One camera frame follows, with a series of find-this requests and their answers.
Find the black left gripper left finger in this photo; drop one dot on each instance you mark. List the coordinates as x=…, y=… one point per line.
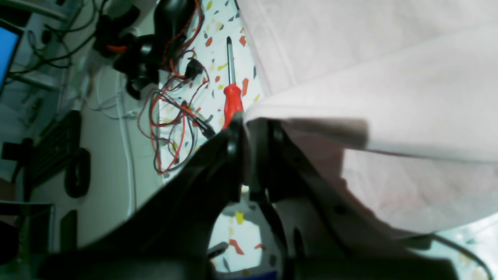
x=168, y=238

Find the terrazzo pattern table cover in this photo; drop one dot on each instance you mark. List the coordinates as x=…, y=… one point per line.
x=252, y=251

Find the red handled screwdriver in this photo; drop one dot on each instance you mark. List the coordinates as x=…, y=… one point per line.
x=233, y=102

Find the pink T-shirt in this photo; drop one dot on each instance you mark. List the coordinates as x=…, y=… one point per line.
x=394, y=102

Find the black cylinder with red wires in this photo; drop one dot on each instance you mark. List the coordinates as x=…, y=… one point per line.
x=171, y=21

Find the red and black plug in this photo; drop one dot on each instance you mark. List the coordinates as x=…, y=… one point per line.
x=129, y=53

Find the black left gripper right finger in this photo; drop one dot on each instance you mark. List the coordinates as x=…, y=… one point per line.
x=325, y=237

